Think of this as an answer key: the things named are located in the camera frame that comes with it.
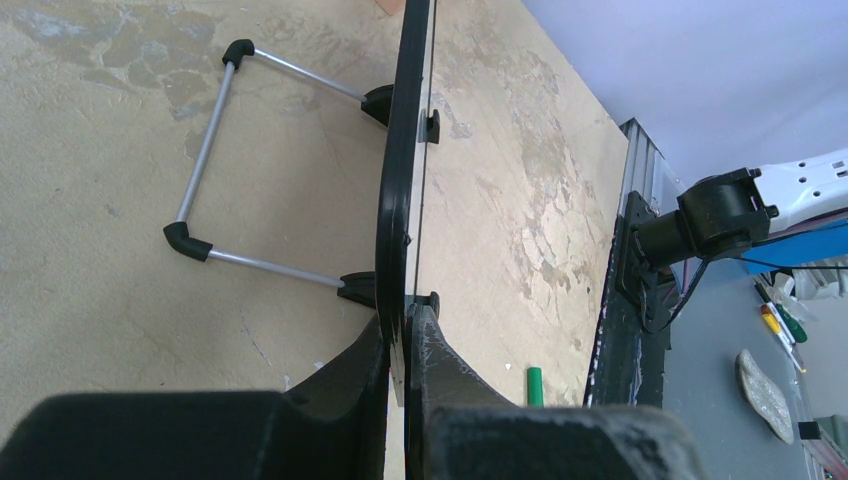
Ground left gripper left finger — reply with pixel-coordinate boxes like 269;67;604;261
1;320;389;479

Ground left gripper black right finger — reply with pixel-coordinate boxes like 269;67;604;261
404;305;706;479

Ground green marker cap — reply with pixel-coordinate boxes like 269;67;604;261
526;367;544;407

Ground white whiteboard with black frame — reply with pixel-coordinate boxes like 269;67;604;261
163;1;440;406

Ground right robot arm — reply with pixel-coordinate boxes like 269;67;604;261
630;149;847;269

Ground grey stone on floor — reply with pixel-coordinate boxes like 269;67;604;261
734;349;795;445

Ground screwdrivers on floor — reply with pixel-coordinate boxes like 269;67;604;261
754;282;807;374

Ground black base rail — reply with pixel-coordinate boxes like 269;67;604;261
583;191;670;407

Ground aluminium frame rail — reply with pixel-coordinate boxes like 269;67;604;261
618;118;685;216

